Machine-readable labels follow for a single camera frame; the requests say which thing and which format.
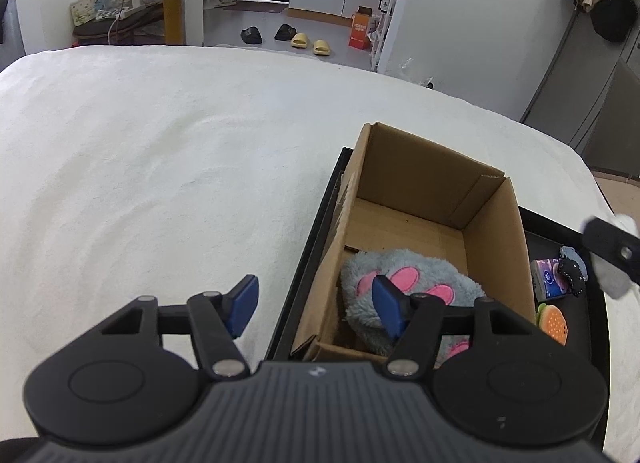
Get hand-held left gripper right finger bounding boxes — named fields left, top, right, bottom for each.
left=371, top=274, right=553, bottom=380

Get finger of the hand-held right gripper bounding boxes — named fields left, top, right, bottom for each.
left=580, top=216, right=640, bottom=289

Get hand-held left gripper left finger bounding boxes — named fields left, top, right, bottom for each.
left=100, top=274, right=261, bottom=381

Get grey plush paw pink pads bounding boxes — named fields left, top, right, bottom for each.
left=340, top=249, right=487, bottom=369

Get small grey dark plush toy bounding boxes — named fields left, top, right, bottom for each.
left=558, top=245, right=591, bottom=298

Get black shallow tray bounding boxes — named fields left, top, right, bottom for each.
left=264, top=146, right=612, bottom=449

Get blue tissue pack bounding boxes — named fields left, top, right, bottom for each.
left=530, top=258, right=568, bottom=303

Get hamburger plush toy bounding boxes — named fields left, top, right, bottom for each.
left=536, top=304, right=569, bottom=346

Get brown cardboard box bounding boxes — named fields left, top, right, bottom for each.
left=290, top=122, right=538, bottom=369

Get grey upright board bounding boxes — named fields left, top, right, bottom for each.
left=582, top=58, right=640, bottom=175

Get grey door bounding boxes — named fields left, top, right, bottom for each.
left=520, top=6, right=640, bottom=154

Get orange carton box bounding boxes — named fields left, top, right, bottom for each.
left=348, top=6, right=374, bottom=51

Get white slim rack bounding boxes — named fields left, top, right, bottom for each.
left=370, top=0, right=403, bottom=72

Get dark door mat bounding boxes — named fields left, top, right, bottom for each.
left=223, top=1, right=289, bottom=13

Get cluttered dark chair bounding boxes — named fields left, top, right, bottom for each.
left=69, top=0, right=166, bottom=42

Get brown board black frame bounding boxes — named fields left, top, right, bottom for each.
left=590, top=170, right=640, bottom=218

